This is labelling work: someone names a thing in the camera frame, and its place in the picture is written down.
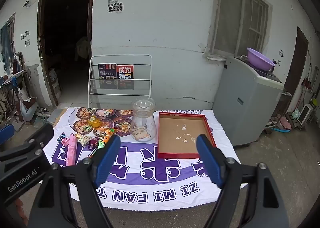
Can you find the screened window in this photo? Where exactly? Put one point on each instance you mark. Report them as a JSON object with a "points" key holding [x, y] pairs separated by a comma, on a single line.
{"points": [[240, 18]]}

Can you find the metal workbench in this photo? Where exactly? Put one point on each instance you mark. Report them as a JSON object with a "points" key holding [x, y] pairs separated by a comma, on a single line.
{"points": [[12, 79]]}

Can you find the red and black book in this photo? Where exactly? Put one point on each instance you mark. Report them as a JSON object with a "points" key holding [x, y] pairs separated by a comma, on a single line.
{"points": [[125, 73]]}

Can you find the grey washing machine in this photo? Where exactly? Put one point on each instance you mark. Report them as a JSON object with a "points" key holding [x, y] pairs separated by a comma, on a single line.
{"points": [[240, 108]]}

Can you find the brown door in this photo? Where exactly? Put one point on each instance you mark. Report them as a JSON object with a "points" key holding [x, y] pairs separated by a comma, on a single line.
{"points": [[297, 63]]}

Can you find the clear pitcher with cat print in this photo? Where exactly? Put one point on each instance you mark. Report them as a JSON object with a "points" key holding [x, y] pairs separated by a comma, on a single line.
{"points": [[143, 118]]}

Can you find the yellow bread packet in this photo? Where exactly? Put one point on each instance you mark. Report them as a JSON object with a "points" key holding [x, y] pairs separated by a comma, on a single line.
{"points": [[95, 121]]}

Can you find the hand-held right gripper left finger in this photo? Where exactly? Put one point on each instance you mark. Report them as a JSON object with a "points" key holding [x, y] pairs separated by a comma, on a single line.
{"points": [[107, 160]]}

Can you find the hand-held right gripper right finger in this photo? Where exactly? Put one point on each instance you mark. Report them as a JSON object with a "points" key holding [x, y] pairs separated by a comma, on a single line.
{"points": [[210, 161]]}

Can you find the long pink snack packet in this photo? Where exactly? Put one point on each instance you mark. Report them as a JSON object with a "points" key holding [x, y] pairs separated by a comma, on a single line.
{"points": [[71, 150]]}

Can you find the printed wall notice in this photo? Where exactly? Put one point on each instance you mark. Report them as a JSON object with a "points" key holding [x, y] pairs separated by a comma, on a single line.
{"points": [[26, 38], [115, 5]]}

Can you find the white bag with red item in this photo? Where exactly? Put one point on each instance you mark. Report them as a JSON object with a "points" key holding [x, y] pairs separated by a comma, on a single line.
{"points": [[26, 113]]}

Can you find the dark doorway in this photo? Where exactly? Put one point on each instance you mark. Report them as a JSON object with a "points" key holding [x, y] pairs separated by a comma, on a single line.
{"points": [[65, 30]]}

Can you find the white sack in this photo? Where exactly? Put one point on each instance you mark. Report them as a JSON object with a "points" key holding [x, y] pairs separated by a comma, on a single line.
{"points": [[54, 80]]}

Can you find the cream snack packet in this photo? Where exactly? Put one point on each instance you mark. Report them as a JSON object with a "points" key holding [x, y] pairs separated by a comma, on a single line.
{"points": [[86, 141]]}

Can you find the small pink blue packet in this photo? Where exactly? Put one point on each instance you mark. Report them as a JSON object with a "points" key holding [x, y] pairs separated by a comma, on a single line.
{"points": [[62, 139]]}

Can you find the purple snack packet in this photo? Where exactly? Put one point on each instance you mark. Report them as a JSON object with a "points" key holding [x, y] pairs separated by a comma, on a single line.
{"points": [[94, 142]]}

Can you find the red tray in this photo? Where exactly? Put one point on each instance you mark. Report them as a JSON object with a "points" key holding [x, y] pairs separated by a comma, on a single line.
{"points": [[175, 138]]}

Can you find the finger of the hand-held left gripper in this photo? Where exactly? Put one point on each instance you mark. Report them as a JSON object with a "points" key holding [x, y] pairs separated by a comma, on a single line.
{"points": [[6, 133], [43, 134]]}

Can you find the purple white printed cloth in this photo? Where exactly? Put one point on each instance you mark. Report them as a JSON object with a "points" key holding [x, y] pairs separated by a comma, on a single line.
{"points": [[150, 189]]}

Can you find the orange snack packet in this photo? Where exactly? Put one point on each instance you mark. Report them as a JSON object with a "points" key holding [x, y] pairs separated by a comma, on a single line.
{"points": [[107, 135]]}

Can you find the dark cookbook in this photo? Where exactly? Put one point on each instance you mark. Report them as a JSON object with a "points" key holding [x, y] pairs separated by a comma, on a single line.
{"points": [[107, 73]]}

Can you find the purple plastic basin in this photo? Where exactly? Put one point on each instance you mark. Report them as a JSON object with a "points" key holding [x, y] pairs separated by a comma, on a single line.
{"points": [[260, 61]]}

